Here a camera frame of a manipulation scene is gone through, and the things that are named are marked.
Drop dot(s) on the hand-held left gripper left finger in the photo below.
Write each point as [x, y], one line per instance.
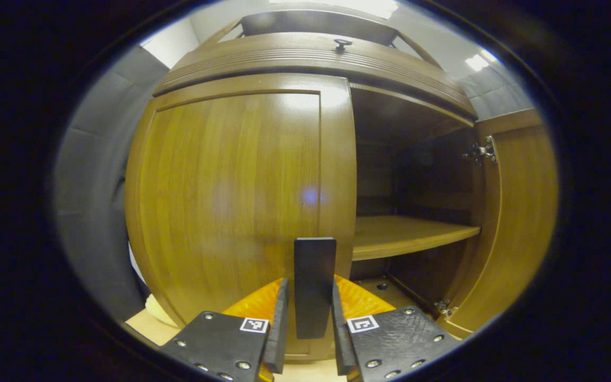
[280, 334]

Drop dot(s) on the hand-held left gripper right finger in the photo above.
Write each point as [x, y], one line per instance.
[340, 339]

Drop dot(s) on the wooden cabinet door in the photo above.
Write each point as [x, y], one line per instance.
[231, 201]
[523, 212]

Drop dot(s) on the wooden double-door shoe cabinet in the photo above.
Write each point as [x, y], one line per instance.
[422, 175]

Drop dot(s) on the metal door hinge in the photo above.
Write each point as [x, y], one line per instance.
[445, 309]
[481, 152]

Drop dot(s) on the wooden inner cabinet shelf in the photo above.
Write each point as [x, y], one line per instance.
[401, 233]

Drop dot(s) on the black drawer knob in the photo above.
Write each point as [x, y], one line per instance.
[342, 44]

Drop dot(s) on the small ceiling light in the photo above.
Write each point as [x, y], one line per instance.
[479, 61]

